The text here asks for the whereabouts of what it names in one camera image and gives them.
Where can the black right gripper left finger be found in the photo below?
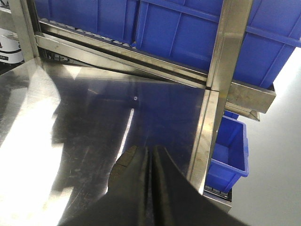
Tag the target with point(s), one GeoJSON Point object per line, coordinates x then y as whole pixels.
{"type": "Point", "coordinates": [125, 203]}

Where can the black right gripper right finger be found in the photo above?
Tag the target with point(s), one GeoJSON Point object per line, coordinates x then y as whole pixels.
{"type": "Point", "coordinates": [176, 202]}

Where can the grey brake pad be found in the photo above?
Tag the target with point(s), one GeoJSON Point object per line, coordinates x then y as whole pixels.
{"type": "Point", "coordinates": [122, 164]}

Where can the grey roller conveyor track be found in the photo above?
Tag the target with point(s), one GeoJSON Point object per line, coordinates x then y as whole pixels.
{"type": "Point", "coordinates": [94, 35]}

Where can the small blue bin right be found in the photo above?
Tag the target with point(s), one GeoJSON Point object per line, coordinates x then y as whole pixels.
{"type": "Point", "coordinates": [230, 157]}

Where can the right blue plastic bin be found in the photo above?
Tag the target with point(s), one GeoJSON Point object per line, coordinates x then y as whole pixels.
{"type": "Point", "coordinates": [185, 30]}

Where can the blue plastic bin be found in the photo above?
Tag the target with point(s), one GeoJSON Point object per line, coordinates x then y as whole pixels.
{"type": "Point", "coordinates": [115, 19]}
{"type": "Point", "coordinates": [185, 30]}

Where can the left blue plastic bin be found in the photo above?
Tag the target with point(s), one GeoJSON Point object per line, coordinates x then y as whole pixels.
{"type": "Point", "coordinates": [115, 19]}

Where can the white black device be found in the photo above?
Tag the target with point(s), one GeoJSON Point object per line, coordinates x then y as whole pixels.
{"type": "Point", "coordinates": [10, 49]}

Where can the stainless steel rack frame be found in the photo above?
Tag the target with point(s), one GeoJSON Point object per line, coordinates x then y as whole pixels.
{"type": "Point", "coordinates": [221, 91]}

